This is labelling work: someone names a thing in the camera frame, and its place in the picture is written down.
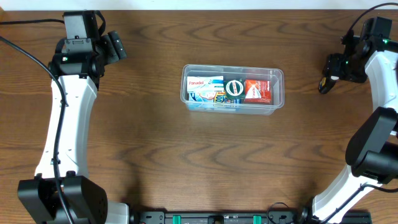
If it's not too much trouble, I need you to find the dark bottle white cap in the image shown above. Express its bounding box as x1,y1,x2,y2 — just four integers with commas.
318,77,336,94

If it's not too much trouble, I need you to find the white Panadol box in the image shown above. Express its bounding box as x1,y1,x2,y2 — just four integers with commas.
187,76,224,92

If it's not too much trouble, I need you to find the red white medicine box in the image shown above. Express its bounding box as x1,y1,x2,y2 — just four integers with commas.
244,80,272,104

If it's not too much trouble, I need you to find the clear plastic container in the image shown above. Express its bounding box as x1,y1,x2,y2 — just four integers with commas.
180,65,285,115

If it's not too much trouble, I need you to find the blue toothpaste box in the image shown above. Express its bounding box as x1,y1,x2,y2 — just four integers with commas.
188,91,243,108

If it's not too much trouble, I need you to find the dark green small box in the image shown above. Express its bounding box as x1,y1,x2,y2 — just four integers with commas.
224,79,245,100

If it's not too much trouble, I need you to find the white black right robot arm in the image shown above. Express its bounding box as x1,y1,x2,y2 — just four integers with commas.
298,34,397,223

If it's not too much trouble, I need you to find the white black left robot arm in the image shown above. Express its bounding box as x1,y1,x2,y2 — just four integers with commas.
17,31,130,223

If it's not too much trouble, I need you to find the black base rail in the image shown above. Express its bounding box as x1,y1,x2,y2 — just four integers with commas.
130,210,373,224

